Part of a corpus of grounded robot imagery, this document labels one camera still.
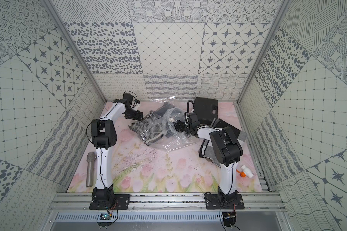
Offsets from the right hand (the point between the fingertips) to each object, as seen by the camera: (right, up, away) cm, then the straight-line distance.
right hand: (178, 129), depth 99 cm
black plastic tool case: (+22, +14, +8) cm, 28 cm away
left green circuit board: (-37, -41, -28) cm, 62 cm away
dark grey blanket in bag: (-2, +8, +1) cm, 8 cm away
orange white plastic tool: (+39, -22, -18) cm, 49 cm away
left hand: (-27, +9, +7) cm, 29 cm away
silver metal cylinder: (-53, -16, -13) cm, 57 cm away
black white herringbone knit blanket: (-20, 0, -1) cm, 20 cm away
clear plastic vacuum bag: (+1, -3, -19) cm, 20 cm away
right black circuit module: (+26, -42, -28) cm, 57 cm away
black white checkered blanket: (+18, -11, -12) cm, 24 cm away
